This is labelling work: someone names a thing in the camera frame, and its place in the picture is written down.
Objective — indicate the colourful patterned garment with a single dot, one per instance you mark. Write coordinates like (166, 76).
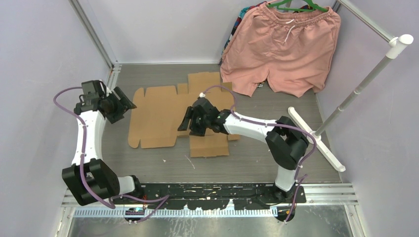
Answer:
(233, 32)

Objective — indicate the green clothes hanger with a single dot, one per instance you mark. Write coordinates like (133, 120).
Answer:
(295, 6)

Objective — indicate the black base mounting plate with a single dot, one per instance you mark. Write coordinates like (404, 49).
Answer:
(216, 196)

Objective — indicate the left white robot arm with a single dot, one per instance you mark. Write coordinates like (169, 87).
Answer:
(89, 178)

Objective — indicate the brown cardboard box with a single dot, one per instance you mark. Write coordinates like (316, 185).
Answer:
(160, 110)

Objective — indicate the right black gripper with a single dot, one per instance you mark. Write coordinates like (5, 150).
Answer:
(190, 114)

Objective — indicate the pink shorts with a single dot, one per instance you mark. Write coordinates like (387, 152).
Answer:
(293, 52)

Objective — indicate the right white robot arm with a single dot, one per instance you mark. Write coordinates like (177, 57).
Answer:
(286, 142)

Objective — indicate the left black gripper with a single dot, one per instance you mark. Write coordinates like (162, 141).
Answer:
(123, 104)

